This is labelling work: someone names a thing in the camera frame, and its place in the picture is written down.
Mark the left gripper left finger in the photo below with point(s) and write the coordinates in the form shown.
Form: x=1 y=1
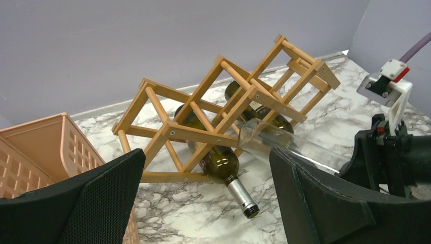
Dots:
x=91 y=207

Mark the peach plastic file organizer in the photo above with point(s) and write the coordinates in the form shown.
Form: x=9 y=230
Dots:
x=43 y=152

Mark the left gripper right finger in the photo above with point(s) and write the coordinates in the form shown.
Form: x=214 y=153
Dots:
x=317 y=207

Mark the green wine bottle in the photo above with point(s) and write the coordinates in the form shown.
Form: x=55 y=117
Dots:
x=221 y=166
x=256 y=110

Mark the wooden lattice wine rack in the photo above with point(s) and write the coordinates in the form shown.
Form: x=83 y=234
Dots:
x=189 y=126

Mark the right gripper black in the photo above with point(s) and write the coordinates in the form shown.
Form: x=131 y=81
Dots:
x=404 y=159

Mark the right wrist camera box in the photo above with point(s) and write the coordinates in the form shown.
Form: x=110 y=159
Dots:
x=388 y=88

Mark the tall clear glass bottle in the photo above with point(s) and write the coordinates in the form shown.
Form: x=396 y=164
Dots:
x=258 y=138

